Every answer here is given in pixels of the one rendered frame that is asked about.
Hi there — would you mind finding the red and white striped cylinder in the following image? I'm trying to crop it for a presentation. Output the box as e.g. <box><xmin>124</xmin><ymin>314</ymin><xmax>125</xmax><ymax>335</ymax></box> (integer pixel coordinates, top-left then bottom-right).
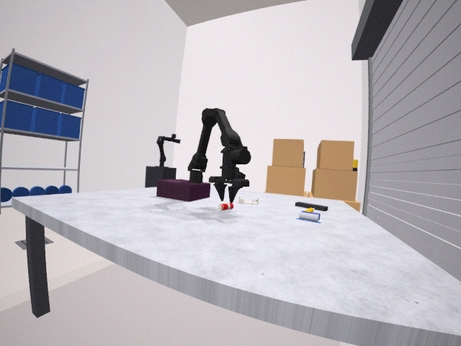
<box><xmin>218</xmin><ymin>203</ymin><xmax>233</xmax><ymax>210</ymax></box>

